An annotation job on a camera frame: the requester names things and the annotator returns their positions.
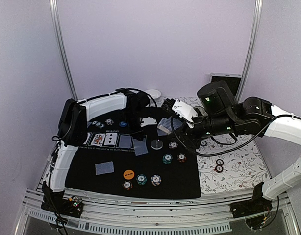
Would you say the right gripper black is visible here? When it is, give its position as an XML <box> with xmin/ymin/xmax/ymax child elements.
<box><xmin>167</xmin><ymin>108</ymin><xmax>237</xmax><ymax>150</ymax></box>

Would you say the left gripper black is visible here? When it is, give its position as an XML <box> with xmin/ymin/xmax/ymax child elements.
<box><xmin>124</xmin><ymin>109</ymin><xmax>147</xmax><ymax>141</ymax></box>

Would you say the face down card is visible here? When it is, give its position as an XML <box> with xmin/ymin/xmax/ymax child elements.
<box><xmin>133</xmin><ymin>138</ymin><xmax>148</xmax><ymax>156</ymax></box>
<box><xmin>118</xmin><ymin>135</ymin><xmax>132</xmax><ymax>149</ymax></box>

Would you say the blue small blind button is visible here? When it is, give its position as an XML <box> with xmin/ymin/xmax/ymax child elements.
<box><xmin>119</xmin><ymin>121</ymin><xmax>127</xmax><ymax>128</ymax></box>

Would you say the clear acrylic dealer button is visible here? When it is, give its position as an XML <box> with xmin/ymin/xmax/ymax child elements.
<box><xmin>150</xmin><ymin>139</ymin><xmax>163</xmax><ymax>150</ymax></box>

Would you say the face up spades card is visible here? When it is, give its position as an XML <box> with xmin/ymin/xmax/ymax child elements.
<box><xmin>104</xmin><ymin>132</ymin><xmax>118</xmax><ymax>147</ymax></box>

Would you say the blue playing card deck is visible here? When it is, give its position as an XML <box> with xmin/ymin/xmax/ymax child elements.
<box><xmin>157</xmin><ymin>117</ymin><xmax>182</xmax><ymax>136</ymax></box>

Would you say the face up queen card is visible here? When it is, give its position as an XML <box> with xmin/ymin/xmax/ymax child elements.
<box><xmin>91</xmin><ymin>133</ymin><xmax>105</xmax><ymax>147</ymax></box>

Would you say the blue fifty chips row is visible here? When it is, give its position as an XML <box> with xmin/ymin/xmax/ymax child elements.
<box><xmin>91</xmin><ymin>121</ymin><xmax>105</xmax><ymax>129</ymax></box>

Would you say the red black chip stack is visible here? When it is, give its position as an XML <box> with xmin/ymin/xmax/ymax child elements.
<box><xmin>214</xmin><ymin>159</ymin><xmax>224</xmax><ymax>173</ymax></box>

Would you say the orange big blind button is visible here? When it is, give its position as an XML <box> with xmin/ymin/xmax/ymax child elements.
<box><xmin>123</xmin><ymin>169</ymin><xmax>135</xmax><ymax>180</ymax></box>

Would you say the dealt cards front player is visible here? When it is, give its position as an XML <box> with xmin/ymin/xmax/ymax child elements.
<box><xmin>95</xmin><ymin>161</ymin><xmax>114</xmax><ymax>175</ymax></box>

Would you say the green chip stack front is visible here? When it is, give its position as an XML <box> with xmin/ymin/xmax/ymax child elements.
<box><xmin>136</xmin><ymin>174</ymin><xmax>147</xmax><ymax>185</ymax></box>

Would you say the blue peach stack front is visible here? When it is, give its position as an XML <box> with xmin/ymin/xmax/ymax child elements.
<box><xmin>151</xmin><ymin>175</ymin><xmax>162</xmax><ymax>186</ymax></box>

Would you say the red black stack front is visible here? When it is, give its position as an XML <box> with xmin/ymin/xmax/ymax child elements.
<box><xmin>122</xmin><ymin>181</ymin><xmax>133</xmax><ymax>190</ymax></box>

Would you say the face up community card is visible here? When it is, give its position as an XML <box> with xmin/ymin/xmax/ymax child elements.
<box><xmin>83</xmin><ymin>133</ymin><xmax>91</xmax><ymax>145</ymax></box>

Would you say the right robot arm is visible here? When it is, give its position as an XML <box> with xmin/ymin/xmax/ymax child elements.
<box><xmin>171</xmin><ymin>81</ymin><xmax>301</xmax><ymax>213</ymax></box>

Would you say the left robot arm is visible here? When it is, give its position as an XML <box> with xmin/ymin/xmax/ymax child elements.
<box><xmin>42</xmin><ymin>88</ymin><xmax>151</xmax><ymax>212</ymax></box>

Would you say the black poker mat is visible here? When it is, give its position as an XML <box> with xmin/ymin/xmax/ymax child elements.
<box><xmin>65</xmin><ymin>110</ymin><xmax>201</xmax><ymax>200</ymax></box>

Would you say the white ceramic bowl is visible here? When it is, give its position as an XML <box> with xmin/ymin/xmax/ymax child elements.
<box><xmin>146</xmin><ymin>89</ymin><xmax>162</xmax><ymax>100</ymax></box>

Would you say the floral tablecloth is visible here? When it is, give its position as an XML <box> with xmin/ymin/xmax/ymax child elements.
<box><xmin>44</xmin><ymin>96</ymin><xmax>274</xmax><ymax>196</ymax></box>

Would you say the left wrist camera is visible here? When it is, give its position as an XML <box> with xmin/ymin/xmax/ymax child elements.
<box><xmin>140</xmin><ymin>117</ymin><xmax>157</xmax><ymax>127</ymax></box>

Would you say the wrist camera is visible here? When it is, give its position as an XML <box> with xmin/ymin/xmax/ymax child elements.
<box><xmin>140</xmin><ymin>117</ymin><xmax>157</xmax><ymax>127</ymax></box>
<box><xmin>161</xmin><ymin>98</ymin><xmax>199</xmax><ymax>129</ymax></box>

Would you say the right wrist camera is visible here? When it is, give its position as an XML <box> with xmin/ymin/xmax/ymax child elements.
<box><xmin>161</xmin><ymin>98</ymin><xmax>199</xmax><ymax>129</ymax></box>

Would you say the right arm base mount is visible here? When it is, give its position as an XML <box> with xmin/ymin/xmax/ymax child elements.
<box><xmin>230</xmin><ymin>182</ymin><xmax>273</xmax><ymax>230</ymax></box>

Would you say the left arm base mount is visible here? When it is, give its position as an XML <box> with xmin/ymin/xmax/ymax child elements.
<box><xmin>41</xmin><ymin>188</ymin><xmax>84</xmax><ymax>218</ymax></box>

